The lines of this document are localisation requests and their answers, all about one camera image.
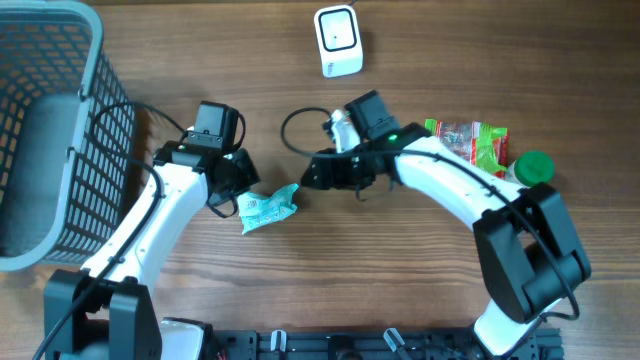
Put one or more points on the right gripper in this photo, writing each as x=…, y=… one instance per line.
x=331, y=173

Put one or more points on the teal snack packet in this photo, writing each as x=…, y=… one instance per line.
x=256, y=210

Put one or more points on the white barcode scanner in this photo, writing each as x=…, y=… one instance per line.
x=339, y=41

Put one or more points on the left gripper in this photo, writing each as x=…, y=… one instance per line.
x=252, y=177

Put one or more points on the green snack bag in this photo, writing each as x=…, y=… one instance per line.
x=471, y=141

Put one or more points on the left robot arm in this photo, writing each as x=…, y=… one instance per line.
x=105, y=310

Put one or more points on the grey plastic mesh basket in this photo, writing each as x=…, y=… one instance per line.
x=61, y=199

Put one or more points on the red stick sachet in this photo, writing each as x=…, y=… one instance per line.
x=500, y=138

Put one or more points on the green lid spice jar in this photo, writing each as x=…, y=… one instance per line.
x=531, y=168

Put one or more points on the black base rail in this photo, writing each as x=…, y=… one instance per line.
x=432, y=344

